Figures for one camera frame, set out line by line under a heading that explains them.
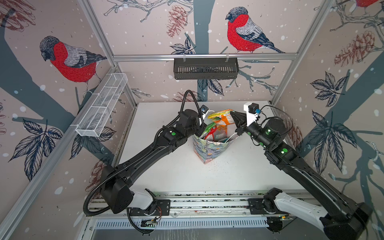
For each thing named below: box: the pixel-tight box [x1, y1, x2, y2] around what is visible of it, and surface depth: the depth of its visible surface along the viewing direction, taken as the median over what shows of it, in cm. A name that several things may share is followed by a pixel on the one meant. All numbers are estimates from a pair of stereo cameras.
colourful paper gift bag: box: [193, 124, 238, 165], surface depth 73 cm
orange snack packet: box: [208, 109, 235, 134], surface depth 68 cm
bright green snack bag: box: [199, 122, 218, 141], surface depth 81 cm
